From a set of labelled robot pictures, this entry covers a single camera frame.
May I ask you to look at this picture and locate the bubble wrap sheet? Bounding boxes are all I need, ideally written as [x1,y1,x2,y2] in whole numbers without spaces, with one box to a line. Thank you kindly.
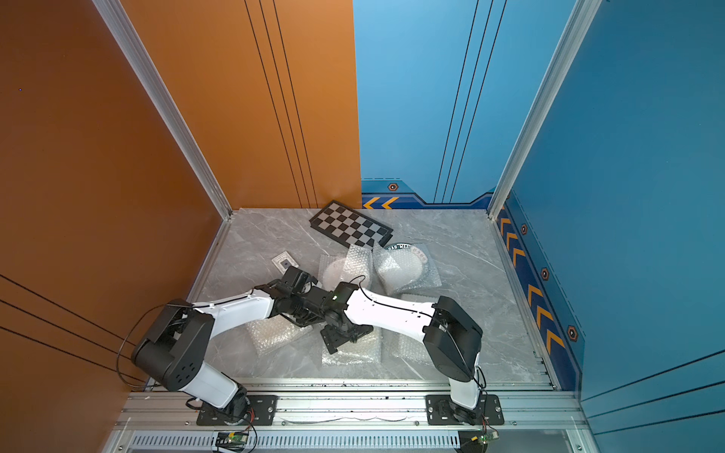
[322,328,383,366]

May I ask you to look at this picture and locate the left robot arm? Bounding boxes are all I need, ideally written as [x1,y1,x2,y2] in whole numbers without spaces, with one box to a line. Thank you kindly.
[131,267,356,424]

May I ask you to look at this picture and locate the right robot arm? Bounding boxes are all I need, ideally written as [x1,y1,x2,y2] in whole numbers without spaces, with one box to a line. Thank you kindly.
[320,282,483,426]

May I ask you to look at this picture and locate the left bubble wrapped plate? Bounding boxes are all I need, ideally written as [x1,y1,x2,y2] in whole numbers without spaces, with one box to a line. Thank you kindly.
[245,316,313,357]

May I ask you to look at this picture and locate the patterned plate in bubble wrap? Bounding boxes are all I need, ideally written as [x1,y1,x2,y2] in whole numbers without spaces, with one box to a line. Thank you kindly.
[372,243,442,296]

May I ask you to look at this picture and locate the small square marker tile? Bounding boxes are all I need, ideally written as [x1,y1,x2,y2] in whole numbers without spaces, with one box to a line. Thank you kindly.
[272,251,298,275]

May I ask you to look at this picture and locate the black white checkerboard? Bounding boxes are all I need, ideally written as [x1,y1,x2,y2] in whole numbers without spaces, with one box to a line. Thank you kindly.
[310,200,394,249]

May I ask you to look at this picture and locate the left circuit board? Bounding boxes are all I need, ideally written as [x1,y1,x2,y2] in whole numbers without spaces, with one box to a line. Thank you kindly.
[214,431,249,452]

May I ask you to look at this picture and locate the circuit board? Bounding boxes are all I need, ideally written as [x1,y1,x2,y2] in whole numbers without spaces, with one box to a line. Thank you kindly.
[456,430,500,453]
[214,431,249,452]

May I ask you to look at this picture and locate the right circuit board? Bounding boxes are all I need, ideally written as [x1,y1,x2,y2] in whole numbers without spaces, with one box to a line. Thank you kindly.
[456,430,500,453]

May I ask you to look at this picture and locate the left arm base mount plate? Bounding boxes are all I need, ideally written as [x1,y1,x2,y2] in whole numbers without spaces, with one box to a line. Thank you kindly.
[196,394,279,428]

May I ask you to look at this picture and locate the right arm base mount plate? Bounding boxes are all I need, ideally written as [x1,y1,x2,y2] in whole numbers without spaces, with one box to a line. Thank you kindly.
[425,393,505,427]

